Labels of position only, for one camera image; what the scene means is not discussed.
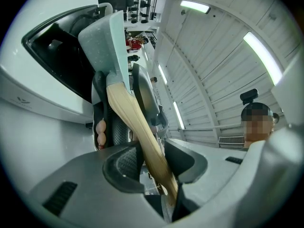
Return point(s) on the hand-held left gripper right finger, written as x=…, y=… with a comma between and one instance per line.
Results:
x=225, y=174

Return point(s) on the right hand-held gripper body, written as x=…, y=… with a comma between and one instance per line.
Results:
x=162, y=125

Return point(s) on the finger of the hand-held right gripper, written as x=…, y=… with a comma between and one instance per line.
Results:
x=146, y=91
x=101, y=96

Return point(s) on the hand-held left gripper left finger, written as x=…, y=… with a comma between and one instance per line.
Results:
x=90, y=186

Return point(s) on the person's right hand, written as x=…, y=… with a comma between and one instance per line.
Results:
x=101, y=134

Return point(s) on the ceiling light strip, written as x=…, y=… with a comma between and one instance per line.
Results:
x=162, y=73
x=262, y=56
x=194, y=6
x=178, y=115

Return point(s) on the white vent grille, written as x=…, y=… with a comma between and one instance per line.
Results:
x=231, y=141

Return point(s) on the person's head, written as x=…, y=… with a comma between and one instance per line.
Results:
x=256, y=127

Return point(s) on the white display shelf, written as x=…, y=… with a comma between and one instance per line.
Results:
x=142, y=8

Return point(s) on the black head-worn camera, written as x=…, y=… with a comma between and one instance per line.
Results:
x=249, y=96

